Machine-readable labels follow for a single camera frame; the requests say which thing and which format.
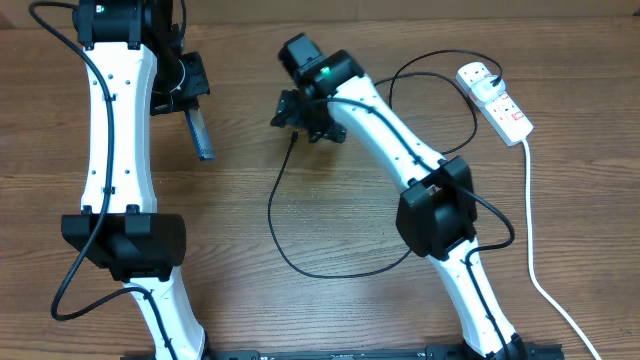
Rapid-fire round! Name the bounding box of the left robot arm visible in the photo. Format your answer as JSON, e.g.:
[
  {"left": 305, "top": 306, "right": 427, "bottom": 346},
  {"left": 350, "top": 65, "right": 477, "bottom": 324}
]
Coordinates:
[{"left": 61, "top": 1, "right": 213, "bottom": 359}]

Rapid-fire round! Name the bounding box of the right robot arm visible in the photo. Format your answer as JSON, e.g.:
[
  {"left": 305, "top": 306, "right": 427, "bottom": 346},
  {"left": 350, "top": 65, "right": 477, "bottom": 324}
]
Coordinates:
[{"left": 271, "top": 33, "right": 528, "bottom": 359}]

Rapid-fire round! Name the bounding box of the black USB charging cable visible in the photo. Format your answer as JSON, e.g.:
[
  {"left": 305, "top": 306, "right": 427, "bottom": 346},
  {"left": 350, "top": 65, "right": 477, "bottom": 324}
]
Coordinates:
[{"left": 267, "top": 49, "right": 504, "bottom": 280}]

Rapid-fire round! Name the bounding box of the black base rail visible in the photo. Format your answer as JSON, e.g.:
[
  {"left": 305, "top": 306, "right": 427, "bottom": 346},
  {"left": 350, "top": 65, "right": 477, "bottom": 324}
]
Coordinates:
[{"left": 119, "top": 343, "right": 565, "bottom": 360}]

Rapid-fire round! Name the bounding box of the blue Galaxy smartphone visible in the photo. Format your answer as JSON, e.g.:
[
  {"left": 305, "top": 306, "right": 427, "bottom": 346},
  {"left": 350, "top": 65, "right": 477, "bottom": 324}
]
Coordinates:
[{"left": 185, "top": 108, "right": 215, "bottom": 161}]

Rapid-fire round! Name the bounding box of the white power strip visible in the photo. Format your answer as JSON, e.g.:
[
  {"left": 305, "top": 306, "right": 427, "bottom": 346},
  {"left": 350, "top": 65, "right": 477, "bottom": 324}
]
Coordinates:
[{"left": 456, "top": 62, "right": 533, "bottom": 146}]

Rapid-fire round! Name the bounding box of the white power strip cord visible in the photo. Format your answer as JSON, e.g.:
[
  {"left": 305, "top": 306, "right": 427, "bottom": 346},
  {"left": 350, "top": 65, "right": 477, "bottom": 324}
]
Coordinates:
[{"left": 520, "top": 139, "right": 603, "bottom": 360}]

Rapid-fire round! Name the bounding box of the white charger plug adapter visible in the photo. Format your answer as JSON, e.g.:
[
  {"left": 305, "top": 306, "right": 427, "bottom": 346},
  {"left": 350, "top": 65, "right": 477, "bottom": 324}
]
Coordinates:
[{"left": 470, "top": 76, "right": 506, "bottom": 107}]

